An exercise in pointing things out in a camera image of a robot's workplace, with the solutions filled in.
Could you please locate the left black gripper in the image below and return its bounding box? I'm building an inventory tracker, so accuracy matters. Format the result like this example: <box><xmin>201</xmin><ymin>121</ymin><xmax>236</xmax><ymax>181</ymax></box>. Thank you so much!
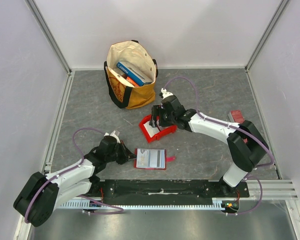
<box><xmin>105</xmin><ymin>140</ymin><xmax>137</xmax><ymax>165</ymax></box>

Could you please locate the red plastic bin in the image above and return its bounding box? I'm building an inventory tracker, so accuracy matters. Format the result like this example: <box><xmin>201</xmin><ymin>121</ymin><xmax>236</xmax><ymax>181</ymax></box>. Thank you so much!
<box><xmin>138</xmin><ymin>114</ymin><xmax>177</xmax><ymax>143</ymax></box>

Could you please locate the red leather card holder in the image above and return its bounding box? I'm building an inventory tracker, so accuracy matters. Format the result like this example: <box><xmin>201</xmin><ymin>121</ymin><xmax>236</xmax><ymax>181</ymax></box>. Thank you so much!
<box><xmin>134</xmin><ymin>148</ymin><xmax>176</xmax><ymax>170</ymax></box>

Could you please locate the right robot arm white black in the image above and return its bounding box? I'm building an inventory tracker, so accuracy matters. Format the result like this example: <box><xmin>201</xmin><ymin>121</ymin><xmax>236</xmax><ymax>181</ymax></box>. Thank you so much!
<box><xmin>149</xmin><ymin>95</ymin><xmax>271</xmax><ymax>197</ymax></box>

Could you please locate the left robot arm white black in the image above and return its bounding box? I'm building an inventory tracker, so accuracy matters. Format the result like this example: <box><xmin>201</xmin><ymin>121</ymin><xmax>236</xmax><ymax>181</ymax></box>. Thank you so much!
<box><xmin>13</xmin><ymin>135</ymin><xmax>136</xmax><ymax>227</ymax></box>

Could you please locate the white card stack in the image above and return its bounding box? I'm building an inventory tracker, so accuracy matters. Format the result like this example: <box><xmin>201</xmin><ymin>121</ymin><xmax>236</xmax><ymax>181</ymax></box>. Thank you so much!
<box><xmin>143</xmin><ymin>121</ymin><xmax>161</xmax><ymax>138</ymax></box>

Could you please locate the yellow canvas tote bag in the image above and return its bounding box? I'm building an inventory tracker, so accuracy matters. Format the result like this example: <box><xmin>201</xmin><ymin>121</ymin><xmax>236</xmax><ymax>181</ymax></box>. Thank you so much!
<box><xmin>103</xmin><ymin>40</ymin><xmax>159</xmax><ymax>109</ymax></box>

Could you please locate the orange book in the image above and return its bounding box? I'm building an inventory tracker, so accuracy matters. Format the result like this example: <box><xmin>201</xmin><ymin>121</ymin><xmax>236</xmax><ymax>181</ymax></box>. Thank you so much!
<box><xmin>126</xmin><ymin>77</ymin><xmax>139</xmax><ymax>87</ymax></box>

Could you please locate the blue book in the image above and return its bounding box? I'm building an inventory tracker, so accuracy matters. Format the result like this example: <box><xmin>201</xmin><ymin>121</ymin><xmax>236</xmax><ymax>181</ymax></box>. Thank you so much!
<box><xmin>116</xmin><ymin>61</ymin><xmax>145</xmax><ymax>87</ymax></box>

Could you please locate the red silver long box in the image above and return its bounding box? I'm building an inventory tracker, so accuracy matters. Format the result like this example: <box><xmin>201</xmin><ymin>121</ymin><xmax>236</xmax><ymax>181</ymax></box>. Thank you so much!
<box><xmin>228</xmin><ymin>110</ymin><xmax>245</xmax><ymax>124</ymax></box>

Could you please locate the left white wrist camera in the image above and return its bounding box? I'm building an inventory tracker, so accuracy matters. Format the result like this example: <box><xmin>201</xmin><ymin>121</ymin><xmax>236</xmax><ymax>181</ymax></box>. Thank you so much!
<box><xmin>103</xmin><ymin>130</ymin><xmax>121</xmax><ymax>144</ymax></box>

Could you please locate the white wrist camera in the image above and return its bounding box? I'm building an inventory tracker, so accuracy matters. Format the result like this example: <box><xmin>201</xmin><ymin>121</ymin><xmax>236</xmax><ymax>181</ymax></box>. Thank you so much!
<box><xmin>103</xmin><ymin>130</ymin><xmax>121</xmax><ymax>144</ymax></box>
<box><xmin>159</xmin><ymin>88</ymin><xmax>176</xmax><ymax>106</ymax></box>

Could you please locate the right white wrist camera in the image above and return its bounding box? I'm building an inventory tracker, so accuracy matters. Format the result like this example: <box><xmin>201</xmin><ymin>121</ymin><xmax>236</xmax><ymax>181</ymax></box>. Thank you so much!
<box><xmin>159</xmin><ymin>88</ymin><xmax>176</xmax><ymax>106</ymax></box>

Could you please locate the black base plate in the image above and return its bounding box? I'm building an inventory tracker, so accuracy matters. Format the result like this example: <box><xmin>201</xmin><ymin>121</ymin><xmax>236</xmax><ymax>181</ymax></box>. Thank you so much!
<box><xmin>87</xmin><ymin>179</ymin><xmax>250</xmax><ymax>198</ymax></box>

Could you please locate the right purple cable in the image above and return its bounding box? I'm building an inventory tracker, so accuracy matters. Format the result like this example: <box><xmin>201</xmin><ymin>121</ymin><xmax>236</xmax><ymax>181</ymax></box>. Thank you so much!
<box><xmin>156</xmin><ymin>76</ymin><xmax>276</xmax><ymax>217</ymax></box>

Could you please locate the purple cable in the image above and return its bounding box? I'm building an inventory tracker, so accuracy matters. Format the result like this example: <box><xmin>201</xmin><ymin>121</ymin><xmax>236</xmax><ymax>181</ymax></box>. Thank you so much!
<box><xmin>24</xmin><ymin>127</ymin><xmax>125</xmax><ymax>224</ymax></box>
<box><xmin>156</xmin><ymin>76</ymin><xmax>276</xmax><ymax>217</ymax></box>

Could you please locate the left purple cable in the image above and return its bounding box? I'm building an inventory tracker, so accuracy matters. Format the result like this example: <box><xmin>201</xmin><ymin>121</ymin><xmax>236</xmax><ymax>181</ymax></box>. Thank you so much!
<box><xmin>24</xmin><ymin>127</ymin><xmax>125</xmax><ymax>224</ymax></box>

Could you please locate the slotted cable duct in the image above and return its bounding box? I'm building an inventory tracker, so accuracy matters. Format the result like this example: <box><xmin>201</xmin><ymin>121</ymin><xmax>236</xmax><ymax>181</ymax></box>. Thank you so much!
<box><xmin>58</xmin><ymin>198</ymin><xmax>239</xmax><ymax>211</ymax></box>

